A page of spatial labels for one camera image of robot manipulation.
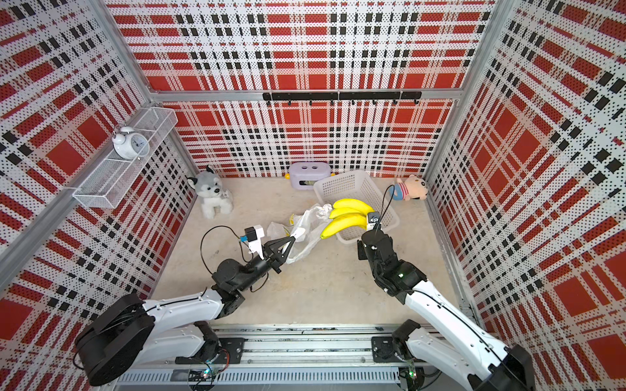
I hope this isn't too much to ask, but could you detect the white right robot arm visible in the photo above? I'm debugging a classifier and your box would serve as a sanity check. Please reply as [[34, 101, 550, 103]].
[[357, 230, 536, 390]]

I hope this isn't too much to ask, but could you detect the translucent white plastic bag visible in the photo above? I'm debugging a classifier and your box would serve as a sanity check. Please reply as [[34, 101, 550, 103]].
[[267, 204, 333, 264]]

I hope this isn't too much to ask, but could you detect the grey white husky plush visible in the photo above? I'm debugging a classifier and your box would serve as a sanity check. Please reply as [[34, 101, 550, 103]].
[[186, 166, 233, 219]]

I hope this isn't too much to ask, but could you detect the white wire mesh shelf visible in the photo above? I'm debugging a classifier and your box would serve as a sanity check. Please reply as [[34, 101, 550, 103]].
[[73, 106, 178, 209]]

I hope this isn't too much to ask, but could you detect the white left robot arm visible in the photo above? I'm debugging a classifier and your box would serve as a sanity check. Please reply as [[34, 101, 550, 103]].
[[74, 236, 296, 387]]

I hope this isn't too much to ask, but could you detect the white perforated plastic basket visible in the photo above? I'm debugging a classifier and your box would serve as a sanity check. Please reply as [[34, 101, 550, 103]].
[[314, 170, 400, 244]]

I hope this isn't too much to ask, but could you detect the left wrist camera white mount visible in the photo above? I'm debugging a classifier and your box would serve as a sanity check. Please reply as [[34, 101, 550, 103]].
[[240, 225, 265, 257]]

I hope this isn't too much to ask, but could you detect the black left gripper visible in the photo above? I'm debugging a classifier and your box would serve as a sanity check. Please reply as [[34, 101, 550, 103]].
[[237, 235, 295, 293]]

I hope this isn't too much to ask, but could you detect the yellow banana bunch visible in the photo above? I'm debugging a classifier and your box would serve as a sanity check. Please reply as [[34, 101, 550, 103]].
[[320, 198, 375, 239]]

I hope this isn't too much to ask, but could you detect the black camera cable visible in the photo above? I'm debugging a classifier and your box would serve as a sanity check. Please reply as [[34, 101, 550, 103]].
[[199, 224, 246, 277], [378, 184, 396, 231]]

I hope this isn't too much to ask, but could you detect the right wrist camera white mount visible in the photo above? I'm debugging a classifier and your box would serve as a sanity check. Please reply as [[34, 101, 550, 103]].
[[367, 211, 381, 231]]

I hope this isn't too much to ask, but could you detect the pink pig plush toy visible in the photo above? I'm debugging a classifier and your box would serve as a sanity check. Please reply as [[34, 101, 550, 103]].
[[389, 175, 428, 200]]

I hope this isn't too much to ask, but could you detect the black left camera cable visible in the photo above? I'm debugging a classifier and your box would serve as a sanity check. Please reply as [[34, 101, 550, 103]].
[[199, 224, 246, 277]]

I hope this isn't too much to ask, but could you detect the black right camera cable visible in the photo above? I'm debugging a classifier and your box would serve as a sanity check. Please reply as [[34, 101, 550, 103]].
[[378, 184, 396, 231]]

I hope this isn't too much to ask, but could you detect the white alarm clock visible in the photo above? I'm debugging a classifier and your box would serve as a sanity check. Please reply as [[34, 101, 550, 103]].
[[112, 126, 150, 161]]

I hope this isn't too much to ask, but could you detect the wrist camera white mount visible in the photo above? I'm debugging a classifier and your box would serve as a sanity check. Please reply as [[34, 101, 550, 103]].
[[367, 211, 381, 231], [240, 225, 265, 257]]

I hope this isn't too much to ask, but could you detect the black wall hook rail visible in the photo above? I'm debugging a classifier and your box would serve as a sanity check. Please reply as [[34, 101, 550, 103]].
[[262, 91, 422, 104]]

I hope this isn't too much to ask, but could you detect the metal base rail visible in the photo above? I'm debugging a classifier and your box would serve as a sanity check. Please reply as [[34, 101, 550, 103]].
[[116, 323, 510, 387]]

